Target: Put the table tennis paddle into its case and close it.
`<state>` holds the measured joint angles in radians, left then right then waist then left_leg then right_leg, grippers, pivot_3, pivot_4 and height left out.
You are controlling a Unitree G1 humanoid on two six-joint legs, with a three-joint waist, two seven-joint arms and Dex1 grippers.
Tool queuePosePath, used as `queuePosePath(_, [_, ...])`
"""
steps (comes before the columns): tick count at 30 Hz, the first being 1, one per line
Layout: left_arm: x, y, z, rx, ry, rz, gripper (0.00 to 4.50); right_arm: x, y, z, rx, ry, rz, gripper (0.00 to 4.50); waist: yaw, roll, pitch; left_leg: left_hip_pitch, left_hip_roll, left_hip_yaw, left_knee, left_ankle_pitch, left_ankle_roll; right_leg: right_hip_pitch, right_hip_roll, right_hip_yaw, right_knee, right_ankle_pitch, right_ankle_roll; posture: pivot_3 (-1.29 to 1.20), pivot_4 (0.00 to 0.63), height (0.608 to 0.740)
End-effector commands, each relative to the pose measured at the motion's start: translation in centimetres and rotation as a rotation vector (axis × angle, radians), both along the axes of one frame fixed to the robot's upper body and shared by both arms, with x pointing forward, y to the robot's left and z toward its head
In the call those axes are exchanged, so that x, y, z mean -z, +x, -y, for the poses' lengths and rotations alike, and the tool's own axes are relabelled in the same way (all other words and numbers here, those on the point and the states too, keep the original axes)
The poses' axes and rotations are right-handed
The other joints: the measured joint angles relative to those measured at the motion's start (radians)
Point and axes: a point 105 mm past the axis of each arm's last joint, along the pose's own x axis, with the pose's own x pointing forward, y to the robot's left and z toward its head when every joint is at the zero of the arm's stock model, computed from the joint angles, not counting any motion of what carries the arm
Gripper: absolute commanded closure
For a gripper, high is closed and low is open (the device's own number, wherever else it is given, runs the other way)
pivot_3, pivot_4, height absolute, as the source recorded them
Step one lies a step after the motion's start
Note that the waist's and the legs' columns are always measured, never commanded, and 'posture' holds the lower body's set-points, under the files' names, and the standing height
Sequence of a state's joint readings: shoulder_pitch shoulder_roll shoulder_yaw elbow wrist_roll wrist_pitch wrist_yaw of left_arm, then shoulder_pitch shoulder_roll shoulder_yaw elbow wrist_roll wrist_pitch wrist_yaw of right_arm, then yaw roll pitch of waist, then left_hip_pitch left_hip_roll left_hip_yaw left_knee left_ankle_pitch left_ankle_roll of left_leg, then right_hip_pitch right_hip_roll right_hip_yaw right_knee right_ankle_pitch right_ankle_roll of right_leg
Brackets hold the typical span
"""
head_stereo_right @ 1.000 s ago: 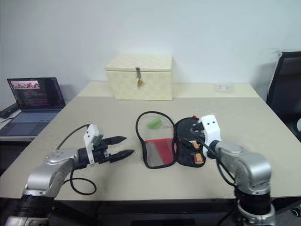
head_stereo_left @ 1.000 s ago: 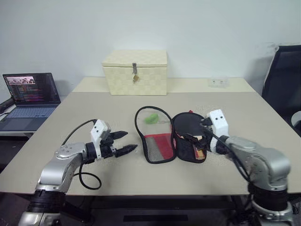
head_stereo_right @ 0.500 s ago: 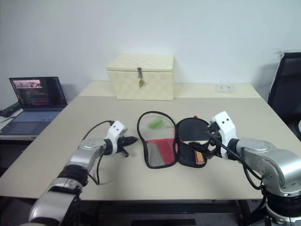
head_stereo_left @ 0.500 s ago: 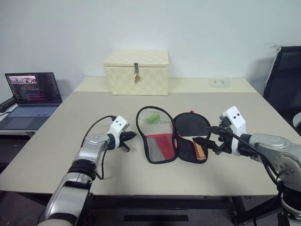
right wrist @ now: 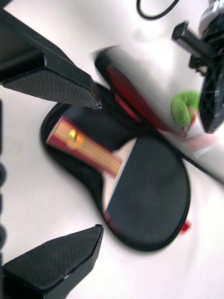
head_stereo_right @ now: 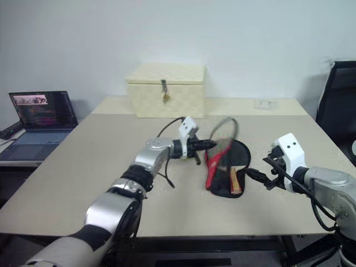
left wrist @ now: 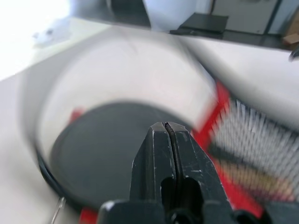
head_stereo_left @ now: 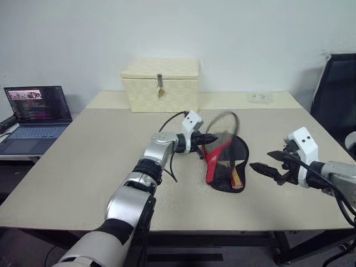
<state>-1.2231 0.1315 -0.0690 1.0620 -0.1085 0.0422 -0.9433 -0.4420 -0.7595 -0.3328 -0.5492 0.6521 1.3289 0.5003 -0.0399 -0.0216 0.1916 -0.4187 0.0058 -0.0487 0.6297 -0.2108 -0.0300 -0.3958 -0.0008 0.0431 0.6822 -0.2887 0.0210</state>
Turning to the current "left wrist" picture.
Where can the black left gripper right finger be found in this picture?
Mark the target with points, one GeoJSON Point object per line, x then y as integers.
{"type": "Point", "coordinates": [196, 168]}

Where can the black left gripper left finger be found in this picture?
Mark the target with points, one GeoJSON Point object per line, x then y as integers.
{"type": "Point", "coordinates": [154, 158]}

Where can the red dish rack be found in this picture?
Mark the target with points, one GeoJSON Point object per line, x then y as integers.
{"type": "Point", "coordinates": [100, 151]}

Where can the black flat stand base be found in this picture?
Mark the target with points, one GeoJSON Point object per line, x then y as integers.
{"type": "Point", "coordinates": [205, 22]}

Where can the dark object at table edge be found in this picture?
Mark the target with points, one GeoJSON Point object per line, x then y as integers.
{"type": "Point", "coordinates": [294, 54]}

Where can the brown cardboard box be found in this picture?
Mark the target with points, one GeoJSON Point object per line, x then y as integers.
{"type": "Point", "coordinates": [292, 39]}

